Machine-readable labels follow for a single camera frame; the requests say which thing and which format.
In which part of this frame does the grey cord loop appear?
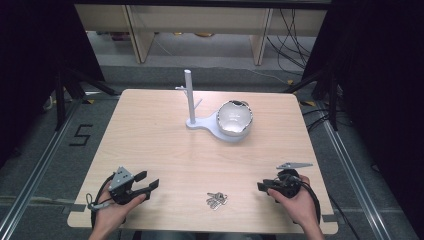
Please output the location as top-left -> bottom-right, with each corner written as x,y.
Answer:
85,193 -> 113,212

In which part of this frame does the bunch of silver keys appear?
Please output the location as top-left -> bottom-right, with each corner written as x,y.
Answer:
205,191 -> 229,210

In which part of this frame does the white key stand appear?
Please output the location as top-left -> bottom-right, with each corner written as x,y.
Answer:
174,69 -> 255,144

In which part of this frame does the person's left hand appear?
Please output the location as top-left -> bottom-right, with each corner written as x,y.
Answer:
94,181 -> 147,234

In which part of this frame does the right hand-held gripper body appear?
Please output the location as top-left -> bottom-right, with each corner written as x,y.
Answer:
271,162 -> 314,200

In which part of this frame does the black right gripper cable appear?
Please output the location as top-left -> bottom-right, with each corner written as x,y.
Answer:
293,176 -> 323,225

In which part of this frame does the black curtain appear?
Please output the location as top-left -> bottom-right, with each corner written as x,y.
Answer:
301,0 -> 424,231
0,0 -> 106,168

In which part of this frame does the bundle of black cables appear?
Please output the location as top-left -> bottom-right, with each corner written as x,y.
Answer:
265,8 -> 318,76

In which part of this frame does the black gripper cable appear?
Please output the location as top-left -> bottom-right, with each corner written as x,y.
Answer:
90,173 -> 116,229
293,176 -> 323,225

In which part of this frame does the person's right hand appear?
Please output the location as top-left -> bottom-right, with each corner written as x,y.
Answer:
267,174 -> 322,232

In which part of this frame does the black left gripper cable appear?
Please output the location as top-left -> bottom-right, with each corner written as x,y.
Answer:
90,173 -> 116,229

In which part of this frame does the black metal stand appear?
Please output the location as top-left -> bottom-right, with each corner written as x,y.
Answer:
54,64 -> 119,132
283,68 -> 342,132

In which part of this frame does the metal floor rail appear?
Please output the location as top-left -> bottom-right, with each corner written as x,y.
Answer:
0,96 -> 84,240
319,99 -> 422,240

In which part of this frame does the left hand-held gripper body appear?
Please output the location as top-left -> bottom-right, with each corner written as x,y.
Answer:
107,165 -> 148,206

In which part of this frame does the light wooden desk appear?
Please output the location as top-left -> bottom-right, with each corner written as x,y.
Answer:
74,3 -> 329,66

